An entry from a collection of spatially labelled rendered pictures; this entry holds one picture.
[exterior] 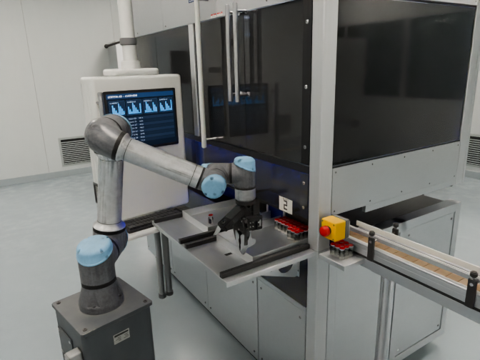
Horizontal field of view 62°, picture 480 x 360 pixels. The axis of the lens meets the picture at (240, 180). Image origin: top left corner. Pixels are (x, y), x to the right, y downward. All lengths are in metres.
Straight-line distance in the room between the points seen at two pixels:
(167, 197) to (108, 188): 0.88
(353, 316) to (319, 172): 0.73
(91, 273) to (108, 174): 0.33
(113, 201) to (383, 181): 1.08
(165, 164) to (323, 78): 0.61
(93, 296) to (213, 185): 0.56
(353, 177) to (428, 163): 0.49
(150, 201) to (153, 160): 1.01
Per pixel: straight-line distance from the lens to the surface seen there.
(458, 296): 1.39
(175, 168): 1.25
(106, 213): 1.49
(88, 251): 1.41
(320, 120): 1.43
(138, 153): 1.27
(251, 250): 1.58
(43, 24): 6.68
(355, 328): 1.97
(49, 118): 6.66
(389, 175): 1.78
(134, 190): 2.20
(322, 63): 1.42
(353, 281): 1.81
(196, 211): 1.98
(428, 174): 2.02
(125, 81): 2.12
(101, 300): 1.46
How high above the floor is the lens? 1.57
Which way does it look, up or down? 16 degrees down
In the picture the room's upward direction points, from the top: 2 degrees counter-clockwise
